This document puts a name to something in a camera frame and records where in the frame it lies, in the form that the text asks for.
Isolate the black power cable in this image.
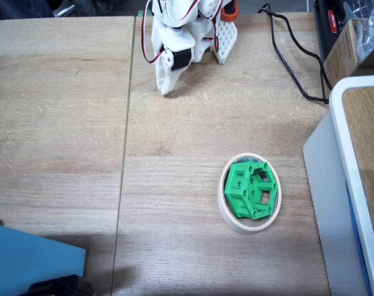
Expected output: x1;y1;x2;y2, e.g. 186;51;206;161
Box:
257;2;333;104

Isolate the beige masking tape roll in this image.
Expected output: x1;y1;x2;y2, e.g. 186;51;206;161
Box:
217;152;283;236

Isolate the clear plastic bag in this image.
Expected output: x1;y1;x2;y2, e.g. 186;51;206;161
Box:
355;0;374;62

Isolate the green hexagonal printed component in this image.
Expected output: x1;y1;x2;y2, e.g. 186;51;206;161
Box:
223;160;282;220

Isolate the orange and black table clamp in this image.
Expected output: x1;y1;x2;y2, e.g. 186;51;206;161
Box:
221;0;239;22

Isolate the black mesh office chair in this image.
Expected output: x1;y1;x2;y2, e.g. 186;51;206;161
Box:
54;0;138;17

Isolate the black power supply unit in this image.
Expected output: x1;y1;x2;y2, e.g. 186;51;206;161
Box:
313;0;354;62

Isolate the person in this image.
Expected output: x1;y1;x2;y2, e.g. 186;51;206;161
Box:
0;0;57;21

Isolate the brown cardboard box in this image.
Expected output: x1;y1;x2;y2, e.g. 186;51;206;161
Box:
322;18;374;89

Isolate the blue sheet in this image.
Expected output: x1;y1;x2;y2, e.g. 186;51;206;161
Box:
0;223;86;296

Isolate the red white black servo cable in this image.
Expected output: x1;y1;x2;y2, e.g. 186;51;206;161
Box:
142;0;168;65

